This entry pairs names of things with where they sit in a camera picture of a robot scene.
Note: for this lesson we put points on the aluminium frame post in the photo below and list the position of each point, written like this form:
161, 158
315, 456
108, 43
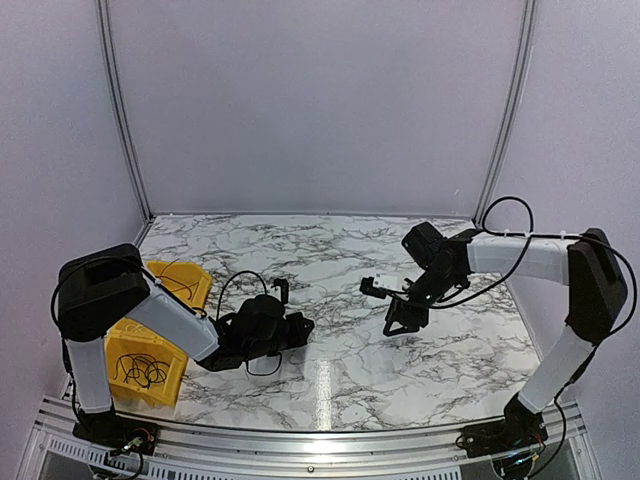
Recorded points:
513, 99
119, 108

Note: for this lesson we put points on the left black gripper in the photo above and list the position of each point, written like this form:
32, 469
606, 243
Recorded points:
299, 336

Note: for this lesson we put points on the yellow bin far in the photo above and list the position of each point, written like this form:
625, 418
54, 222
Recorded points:
186, 280

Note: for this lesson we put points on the yellow bin middle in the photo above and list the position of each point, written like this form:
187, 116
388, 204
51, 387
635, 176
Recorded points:
128, 329

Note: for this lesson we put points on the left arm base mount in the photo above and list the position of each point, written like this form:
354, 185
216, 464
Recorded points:
118, 446

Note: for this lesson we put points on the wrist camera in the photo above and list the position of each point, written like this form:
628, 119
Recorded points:
382, 285
282, 287

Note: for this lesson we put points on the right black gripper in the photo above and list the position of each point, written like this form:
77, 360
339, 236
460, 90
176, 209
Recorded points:
414, 318

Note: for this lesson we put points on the front aluminium rail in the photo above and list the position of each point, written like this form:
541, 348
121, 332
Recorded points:
186, 451

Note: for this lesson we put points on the yellow bin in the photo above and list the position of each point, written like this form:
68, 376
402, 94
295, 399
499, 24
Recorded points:
186, 280
128, 329
144, 371

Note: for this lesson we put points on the right aluminium frame post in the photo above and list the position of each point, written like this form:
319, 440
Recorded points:
513, 99

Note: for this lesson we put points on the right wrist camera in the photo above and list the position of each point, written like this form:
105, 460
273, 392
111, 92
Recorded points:
382, 285

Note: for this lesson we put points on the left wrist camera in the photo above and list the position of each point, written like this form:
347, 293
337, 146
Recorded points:
282, 287

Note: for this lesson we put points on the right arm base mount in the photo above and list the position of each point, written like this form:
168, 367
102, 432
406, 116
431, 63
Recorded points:
513, 451

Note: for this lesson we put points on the yellow bin near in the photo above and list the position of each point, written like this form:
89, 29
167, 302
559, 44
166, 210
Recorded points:
144, 371

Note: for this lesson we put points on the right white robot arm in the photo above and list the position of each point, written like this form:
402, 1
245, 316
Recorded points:
572, 291

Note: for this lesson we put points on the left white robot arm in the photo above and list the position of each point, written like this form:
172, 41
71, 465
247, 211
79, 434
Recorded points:
94, 292

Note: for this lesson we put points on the left aluminium frame post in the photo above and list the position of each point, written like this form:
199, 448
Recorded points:
119, 108

